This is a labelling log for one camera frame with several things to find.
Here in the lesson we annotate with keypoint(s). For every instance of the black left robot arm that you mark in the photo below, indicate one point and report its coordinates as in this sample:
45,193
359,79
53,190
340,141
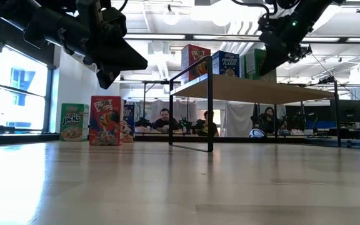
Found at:
42,22

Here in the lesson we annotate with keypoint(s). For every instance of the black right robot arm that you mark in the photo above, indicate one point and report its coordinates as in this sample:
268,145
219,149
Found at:
317,7

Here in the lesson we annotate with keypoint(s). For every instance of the black table frame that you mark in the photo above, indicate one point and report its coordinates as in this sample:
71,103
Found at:
261,139

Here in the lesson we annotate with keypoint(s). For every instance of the white hanging cloth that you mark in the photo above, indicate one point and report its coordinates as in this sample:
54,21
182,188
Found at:
238,120

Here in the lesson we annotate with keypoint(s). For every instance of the wooden shelf black metal frame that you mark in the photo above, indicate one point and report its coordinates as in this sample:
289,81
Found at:
255,90

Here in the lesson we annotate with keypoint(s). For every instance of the large bright window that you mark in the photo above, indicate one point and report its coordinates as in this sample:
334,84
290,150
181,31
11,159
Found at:
20,97

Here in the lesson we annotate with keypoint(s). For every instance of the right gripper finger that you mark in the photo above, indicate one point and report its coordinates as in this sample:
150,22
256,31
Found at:
267,56

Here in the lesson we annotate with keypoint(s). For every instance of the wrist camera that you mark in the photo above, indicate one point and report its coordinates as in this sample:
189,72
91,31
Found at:
114,20
298,53

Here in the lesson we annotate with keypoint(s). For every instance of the green Apple Jacks cereal box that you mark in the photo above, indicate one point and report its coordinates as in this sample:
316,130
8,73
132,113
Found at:
250,64
73,122

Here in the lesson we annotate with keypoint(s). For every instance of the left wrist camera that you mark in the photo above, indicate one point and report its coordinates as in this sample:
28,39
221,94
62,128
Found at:
114,20

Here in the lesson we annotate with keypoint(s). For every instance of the person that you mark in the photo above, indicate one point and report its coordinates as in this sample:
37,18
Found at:
164,122
205,126
269,120

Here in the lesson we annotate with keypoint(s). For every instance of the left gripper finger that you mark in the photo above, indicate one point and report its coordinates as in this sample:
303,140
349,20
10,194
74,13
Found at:
106,78
127,57

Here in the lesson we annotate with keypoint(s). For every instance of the white blue rugby ball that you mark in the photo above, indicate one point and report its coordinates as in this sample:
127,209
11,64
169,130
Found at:
257,133

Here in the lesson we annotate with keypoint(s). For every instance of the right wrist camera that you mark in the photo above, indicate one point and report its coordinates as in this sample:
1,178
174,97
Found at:
298,53

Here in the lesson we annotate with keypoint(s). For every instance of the black flat monitor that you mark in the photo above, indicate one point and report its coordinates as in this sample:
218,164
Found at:
347,111

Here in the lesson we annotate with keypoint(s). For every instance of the red Froot Loops cereal box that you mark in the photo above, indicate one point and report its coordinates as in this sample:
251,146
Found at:
105,122
195,59

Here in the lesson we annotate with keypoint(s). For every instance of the blue Frosted Flakes cereal box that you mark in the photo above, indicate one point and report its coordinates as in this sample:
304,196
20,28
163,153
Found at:
225,64
129,123

